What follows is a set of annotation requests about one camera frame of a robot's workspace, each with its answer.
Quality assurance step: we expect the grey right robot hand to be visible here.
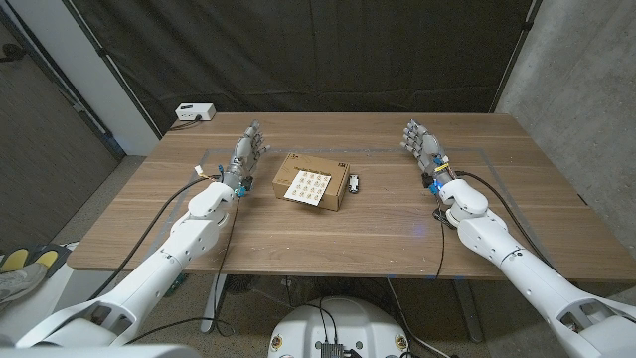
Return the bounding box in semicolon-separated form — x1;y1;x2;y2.
399;118;456;193

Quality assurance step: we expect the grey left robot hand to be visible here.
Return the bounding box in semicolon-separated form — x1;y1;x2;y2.
218;118;272;198

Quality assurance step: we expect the white postage stamp sheet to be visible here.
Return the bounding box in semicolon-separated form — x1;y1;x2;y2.
283;169;333;207

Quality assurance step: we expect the white power socket box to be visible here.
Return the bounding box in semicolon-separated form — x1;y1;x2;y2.
175;102;217;122

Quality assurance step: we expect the brown cardboard packing box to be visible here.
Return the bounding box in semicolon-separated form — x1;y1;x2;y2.
271;152;351;212

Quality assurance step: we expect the black backdrop curtain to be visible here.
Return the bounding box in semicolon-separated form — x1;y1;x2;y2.
64;0;543;135

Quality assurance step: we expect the black round floor fan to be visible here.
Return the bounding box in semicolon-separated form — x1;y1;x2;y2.
224;273;259;295

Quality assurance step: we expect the teal and orange floor device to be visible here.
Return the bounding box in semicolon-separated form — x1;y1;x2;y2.
166;272;189;298

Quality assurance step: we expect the grey table leg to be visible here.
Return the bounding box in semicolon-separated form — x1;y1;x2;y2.
200;273;229;334
452;278;484;344

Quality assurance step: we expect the black backdrop stand pole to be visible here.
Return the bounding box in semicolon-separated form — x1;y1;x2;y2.
490;0;543;113
62;0;164;140

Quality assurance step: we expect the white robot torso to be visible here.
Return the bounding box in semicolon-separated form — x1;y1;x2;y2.
267;296;411;358

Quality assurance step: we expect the black torso port module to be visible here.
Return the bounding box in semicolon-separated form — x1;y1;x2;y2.
320;341;348;358

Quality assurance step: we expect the black pad with yellow ovals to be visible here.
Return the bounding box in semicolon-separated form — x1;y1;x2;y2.
0;243;71;274

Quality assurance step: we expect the white floor platform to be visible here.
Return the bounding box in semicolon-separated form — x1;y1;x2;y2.
0;263;115;345

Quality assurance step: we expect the grey sneaker shoe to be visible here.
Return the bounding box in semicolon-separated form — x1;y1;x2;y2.
0;262;50;304

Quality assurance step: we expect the black socket box cable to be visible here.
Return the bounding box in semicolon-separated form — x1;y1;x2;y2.
167;115;204;132

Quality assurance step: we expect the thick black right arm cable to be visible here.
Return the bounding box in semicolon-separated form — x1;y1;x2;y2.
454;170;557;269

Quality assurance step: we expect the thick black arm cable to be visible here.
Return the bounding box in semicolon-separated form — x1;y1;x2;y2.
454;170;557;269
87;173;223;302

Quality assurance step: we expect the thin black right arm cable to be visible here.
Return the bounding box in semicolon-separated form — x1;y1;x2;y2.
434;208;447;280

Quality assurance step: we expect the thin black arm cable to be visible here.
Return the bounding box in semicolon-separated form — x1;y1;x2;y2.
434;208;447;280
123;196;242;345

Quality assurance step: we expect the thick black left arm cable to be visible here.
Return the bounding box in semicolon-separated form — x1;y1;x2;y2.
87;173;223;302

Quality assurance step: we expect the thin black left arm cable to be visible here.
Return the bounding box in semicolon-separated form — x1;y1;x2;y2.
123;196;242;345

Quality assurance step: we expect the white floor cable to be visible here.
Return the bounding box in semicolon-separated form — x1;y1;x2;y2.
386;277;451;358

